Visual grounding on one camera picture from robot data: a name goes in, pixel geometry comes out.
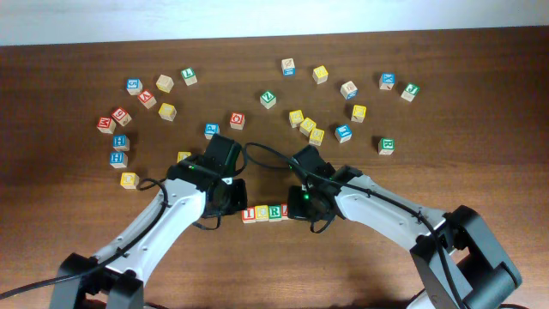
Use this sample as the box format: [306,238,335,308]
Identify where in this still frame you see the red M block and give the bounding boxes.
[97,117,116,134]

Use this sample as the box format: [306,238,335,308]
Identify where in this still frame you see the green Z block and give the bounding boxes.
[260,91,276,109]

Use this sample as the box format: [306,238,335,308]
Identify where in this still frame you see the green L block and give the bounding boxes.
[181,67,197,86]

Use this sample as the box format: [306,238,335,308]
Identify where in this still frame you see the yellow block top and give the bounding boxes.
[312,65,329,84]

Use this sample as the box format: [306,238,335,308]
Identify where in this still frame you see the green J block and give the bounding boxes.
[401,83,420,102]

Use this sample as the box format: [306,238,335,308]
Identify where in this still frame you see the yellow C block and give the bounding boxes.
[255,205,269,222]

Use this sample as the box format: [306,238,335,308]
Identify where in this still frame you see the yellow o block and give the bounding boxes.
[177,152,191,162]
[120,173,140,190]

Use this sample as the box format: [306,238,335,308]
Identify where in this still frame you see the blue S block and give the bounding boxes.
[126,78,143,95]

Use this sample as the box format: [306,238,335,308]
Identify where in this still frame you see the blue H block lower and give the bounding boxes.
[109,151,128,168]

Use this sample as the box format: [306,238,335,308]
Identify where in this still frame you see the blue I block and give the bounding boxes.
[335,124,353,143]

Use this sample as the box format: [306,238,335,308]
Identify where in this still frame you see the yellow block cluster middle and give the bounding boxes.
[299,118,317,137]

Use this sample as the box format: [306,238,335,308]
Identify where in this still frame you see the red A block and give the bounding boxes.
[281,203,289,220]

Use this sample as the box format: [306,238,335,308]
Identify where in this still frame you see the yellow O block far left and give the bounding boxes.
[120,173,140,190]

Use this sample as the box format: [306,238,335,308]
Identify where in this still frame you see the red N block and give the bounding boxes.
[137,89,157,109]

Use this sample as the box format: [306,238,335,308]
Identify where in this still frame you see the red S block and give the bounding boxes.
[112,107,131,126]

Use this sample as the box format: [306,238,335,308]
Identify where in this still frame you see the blue P block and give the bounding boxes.
[204,124,220,140]

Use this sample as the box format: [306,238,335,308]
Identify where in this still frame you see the red O block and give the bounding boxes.
[230,112,245,130]

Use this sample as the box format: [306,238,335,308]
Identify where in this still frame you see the blue side block top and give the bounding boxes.
[281,58,296,76]

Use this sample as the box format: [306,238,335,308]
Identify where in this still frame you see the plain wood block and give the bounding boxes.
[156,75,174,93]

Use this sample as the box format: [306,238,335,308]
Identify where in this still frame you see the yellow block cluster bottom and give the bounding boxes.
[309,128,325,146]

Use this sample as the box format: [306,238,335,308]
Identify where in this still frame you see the green r block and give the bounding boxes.
[378,138,395,155]
[268,205,282,221]

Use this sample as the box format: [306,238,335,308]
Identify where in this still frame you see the blue h block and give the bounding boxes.
[112,135,130,152]
[109,151,128,168]

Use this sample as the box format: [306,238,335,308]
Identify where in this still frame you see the blue H block upper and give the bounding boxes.
[112,135,130,152]

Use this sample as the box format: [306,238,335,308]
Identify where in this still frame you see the yellow block cluster left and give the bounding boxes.
[288,110,305,128]

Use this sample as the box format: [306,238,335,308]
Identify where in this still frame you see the yellow block cluster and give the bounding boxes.
[288,110,305,128]
[309,128,325,146]
[299,118,317,137]

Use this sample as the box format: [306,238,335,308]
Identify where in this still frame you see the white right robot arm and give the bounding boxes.
[288,146,522,309]

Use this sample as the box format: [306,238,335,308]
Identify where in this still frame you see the blue D side block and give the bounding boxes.
[341,81,358,100]

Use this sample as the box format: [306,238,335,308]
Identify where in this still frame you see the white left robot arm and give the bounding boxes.
[50,134,247,308]

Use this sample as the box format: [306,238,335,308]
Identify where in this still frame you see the blue X block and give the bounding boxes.
[379,72,395,90]

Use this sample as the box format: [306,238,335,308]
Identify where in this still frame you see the yellow block right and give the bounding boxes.
[351,105,367,123]

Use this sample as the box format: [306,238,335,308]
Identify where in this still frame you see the red letter I block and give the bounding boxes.
[241,207,256,224]

